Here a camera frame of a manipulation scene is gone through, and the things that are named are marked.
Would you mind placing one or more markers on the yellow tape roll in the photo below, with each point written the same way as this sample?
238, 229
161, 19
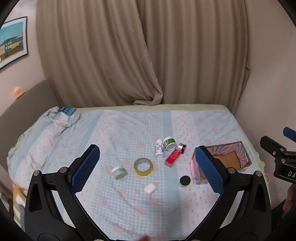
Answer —
137, 171

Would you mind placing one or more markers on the small red jar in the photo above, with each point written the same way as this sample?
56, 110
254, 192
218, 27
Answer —
182, 148

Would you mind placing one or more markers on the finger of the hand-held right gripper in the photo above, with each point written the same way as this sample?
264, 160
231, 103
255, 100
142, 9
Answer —
271, 146
289, 132

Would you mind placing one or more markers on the striped cloth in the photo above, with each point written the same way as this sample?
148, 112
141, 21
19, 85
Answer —
19, 201

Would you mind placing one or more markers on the pink patterned cardboard box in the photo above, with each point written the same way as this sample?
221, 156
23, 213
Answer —
233, 160

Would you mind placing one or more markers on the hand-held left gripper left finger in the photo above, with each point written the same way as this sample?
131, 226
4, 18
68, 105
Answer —
86, 169

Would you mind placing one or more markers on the white pill bottle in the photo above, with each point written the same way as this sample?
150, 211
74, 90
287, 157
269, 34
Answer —
160, 149

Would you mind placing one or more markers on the framed wall poster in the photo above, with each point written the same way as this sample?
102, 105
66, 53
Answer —
12, 41

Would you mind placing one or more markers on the white earbuds case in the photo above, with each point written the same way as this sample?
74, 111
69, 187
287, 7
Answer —
149, 188

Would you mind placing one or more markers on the light green cream jar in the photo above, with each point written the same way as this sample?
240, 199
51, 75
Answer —
119, 173

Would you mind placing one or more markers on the black round jar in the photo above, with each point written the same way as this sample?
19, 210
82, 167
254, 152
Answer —
185, 180

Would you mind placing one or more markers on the crumpled blue blanket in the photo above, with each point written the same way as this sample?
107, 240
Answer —
30, 102

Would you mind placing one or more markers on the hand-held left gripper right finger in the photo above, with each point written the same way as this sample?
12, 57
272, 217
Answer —
209, 171

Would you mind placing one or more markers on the beige curtain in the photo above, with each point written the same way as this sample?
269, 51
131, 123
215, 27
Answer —
198, 51
97, 51

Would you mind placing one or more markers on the pale green bed sheet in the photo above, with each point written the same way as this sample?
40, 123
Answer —
185, 107

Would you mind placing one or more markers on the small peach wall fixture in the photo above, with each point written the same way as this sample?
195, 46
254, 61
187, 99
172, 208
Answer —
19, 90

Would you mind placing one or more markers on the white jar with green label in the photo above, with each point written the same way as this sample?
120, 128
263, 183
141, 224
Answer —
170, 143

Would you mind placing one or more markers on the small blue packet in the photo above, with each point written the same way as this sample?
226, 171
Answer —
68, 110

